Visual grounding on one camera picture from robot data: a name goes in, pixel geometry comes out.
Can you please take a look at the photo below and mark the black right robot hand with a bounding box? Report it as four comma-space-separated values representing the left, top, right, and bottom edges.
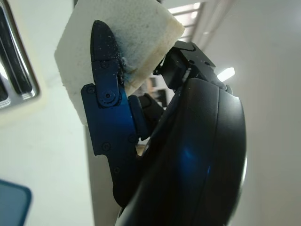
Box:
81, 20, 247, 226

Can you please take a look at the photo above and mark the white bread slice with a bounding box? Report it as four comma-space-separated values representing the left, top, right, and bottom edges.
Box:
54, 0, 185, 128

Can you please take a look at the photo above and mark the blue plastic tray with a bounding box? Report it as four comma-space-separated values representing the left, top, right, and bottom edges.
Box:
0, 178, 32, 226

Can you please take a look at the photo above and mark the cream white two-slot toaster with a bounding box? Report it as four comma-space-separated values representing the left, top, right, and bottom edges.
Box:
0, 0, 49, 129

